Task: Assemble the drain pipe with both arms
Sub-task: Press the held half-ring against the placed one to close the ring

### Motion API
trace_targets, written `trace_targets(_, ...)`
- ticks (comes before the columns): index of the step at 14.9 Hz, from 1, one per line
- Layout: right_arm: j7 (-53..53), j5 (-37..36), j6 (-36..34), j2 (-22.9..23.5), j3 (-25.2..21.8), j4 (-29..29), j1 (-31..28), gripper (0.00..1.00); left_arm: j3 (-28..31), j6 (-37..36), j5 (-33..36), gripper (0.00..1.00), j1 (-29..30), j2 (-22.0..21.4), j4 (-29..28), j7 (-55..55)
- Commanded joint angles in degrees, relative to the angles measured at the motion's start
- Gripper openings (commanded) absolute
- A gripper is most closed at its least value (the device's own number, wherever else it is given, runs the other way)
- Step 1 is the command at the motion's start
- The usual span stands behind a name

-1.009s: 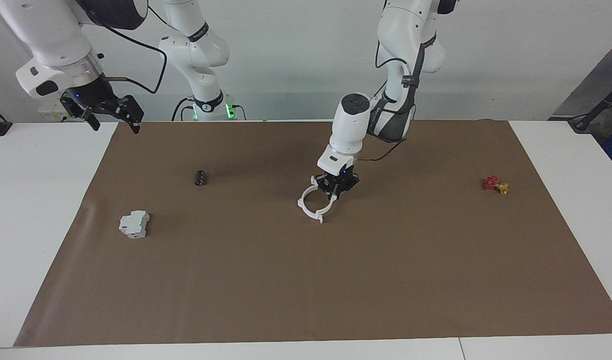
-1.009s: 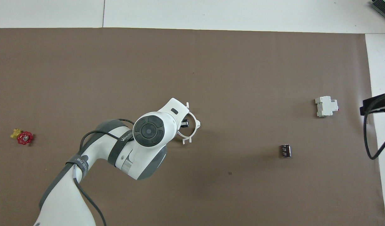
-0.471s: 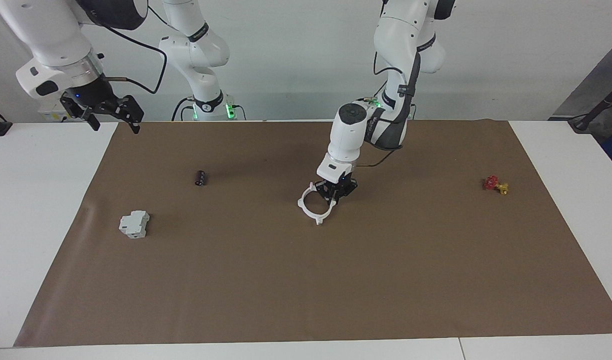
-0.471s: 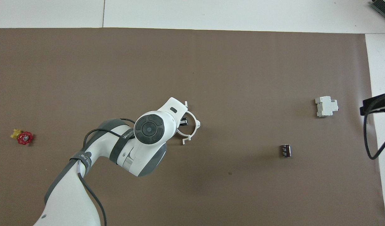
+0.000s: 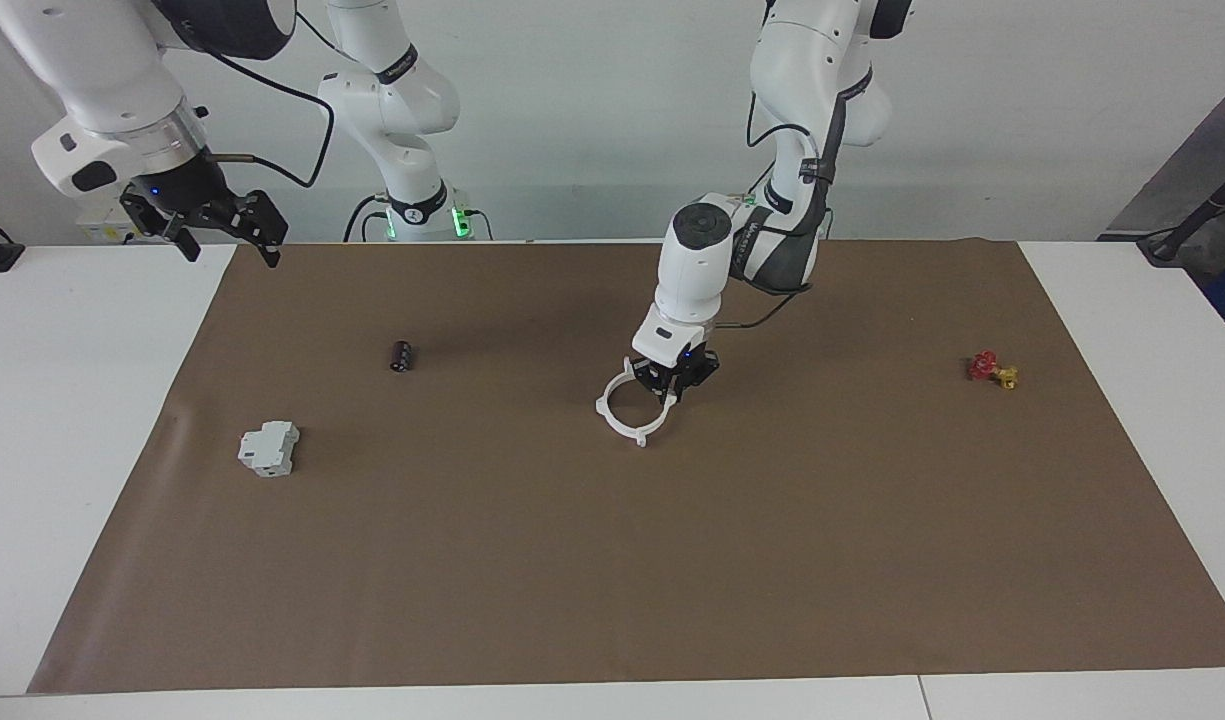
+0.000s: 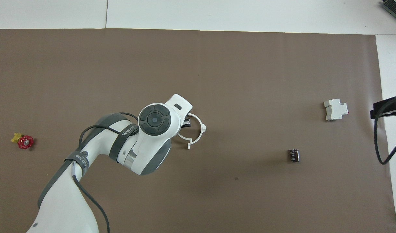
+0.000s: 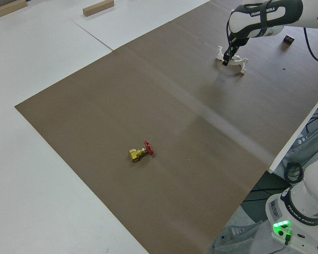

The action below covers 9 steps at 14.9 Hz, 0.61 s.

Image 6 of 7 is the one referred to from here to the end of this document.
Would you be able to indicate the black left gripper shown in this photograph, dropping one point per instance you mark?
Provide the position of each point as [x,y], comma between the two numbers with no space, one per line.
[187,123]

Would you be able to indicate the white circuit breaker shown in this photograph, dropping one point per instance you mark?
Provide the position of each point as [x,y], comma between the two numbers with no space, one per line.
[335,110]

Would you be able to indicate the brown paper table mat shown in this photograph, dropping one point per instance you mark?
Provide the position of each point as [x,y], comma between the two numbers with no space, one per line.
[249,64]

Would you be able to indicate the brass valve with red handwheel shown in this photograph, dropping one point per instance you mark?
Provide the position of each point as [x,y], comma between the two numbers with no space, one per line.
[25,142]

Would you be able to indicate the small black connector block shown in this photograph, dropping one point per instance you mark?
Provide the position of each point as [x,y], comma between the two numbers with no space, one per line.
[293,155]

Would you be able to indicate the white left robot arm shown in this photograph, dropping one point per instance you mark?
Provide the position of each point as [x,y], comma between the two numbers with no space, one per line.
[152,119]

